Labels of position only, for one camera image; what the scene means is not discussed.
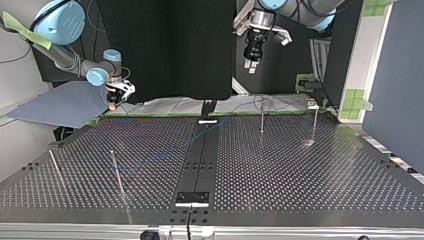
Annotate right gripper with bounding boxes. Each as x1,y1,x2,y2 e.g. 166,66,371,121
106,88,124,112

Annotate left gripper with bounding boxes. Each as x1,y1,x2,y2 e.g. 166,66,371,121
242,27,268,76

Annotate blue cable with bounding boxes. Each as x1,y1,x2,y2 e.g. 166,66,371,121
99,94,303,172

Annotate grey board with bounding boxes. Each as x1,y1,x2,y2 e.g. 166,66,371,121
6,80,112,130

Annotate connector holder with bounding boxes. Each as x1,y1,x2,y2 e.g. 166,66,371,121
198,99,219,126

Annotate black panel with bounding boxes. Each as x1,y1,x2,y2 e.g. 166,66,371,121
31,0,334,103

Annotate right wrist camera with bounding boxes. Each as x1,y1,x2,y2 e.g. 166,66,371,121
105,79,137,102

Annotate metal post with orange clip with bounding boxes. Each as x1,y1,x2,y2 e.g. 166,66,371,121
305,98,320,130

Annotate black cable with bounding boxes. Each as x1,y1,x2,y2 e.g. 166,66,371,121
300,0,348,18
28,0,74,30

